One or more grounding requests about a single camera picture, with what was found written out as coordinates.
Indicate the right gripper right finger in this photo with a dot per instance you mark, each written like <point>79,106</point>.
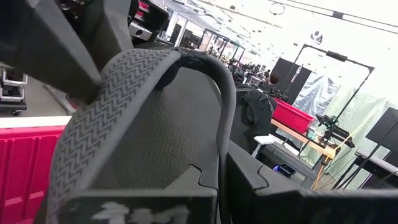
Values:
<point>258,193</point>

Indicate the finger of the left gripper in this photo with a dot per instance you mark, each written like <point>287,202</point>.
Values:
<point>115,31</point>
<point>40,40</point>

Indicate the black chair with jacket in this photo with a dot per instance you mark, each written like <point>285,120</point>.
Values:
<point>255,115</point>

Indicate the background wooden table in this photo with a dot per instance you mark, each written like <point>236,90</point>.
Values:
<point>311,141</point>

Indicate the clear plastic sheet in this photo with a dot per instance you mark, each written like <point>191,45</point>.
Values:
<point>320,90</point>

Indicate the small white stool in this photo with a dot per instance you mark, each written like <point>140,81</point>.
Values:
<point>264,140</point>

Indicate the background black robot arm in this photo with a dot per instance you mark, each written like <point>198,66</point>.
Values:
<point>334,130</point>

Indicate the background person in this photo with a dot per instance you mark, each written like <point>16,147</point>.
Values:
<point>273,77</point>

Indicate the background red bin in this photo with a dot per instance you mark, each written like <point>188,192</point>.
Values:
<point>292,116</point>

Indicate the tall black frame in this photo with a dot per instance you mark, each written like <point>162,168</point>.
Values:
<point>337,56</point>

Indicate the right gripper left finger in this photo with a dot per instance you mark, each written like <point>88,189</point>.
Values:
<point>205,174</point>

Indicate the red plastic bin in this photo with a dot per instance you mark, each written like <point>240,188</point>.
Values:
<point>28,174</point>

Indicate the black panel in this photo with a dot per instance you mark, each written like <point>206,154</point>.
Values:
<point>289,77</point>
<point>384,127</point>

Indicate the blue-lit black device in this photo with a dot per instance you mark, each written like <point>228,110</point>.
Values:
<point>284,170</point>

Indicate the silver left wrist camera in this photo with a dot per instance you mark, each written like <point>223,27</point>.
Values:
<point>140,31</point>

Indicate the white wheeled cart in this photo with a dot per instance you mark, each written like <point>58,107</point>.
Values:
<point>12,90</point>

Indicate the distant black frame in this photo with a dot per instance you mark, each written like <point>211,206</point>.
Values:
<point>221,37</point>

